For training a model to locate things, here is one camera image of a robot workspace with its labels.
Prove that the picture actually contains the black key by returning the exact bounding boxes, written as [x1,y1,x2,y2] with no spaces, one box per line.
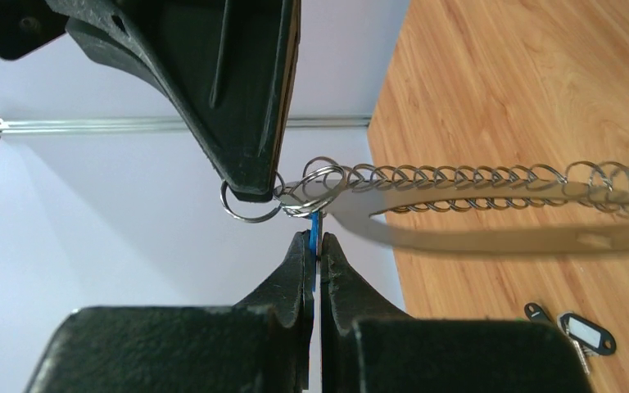
[556,311,617,376]
[523,302,553,324]

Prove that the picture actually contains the clear keyring holder with rings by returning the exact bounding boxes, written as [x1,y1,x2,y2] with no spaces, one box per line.
[219,156,629,257]

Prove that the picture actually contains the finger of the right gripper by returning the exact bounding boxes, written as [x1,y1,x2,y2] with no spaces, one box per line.
[49,0,301,202]

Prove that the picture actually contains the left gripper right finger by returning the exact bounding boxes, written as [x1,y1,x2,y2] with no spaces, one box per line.
[321,233,591,392]

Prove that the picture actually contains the blue key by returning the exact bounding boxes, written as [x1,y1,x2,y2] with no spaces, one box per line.
[309,211,323,260]

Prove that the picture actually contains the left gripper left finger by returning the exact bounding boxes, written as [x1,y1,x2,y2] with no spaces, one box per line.
[26,232,314,392]

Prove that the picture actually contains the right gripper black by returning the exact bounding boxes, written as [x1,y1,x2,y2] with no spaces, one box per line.
[0,0,68,61]

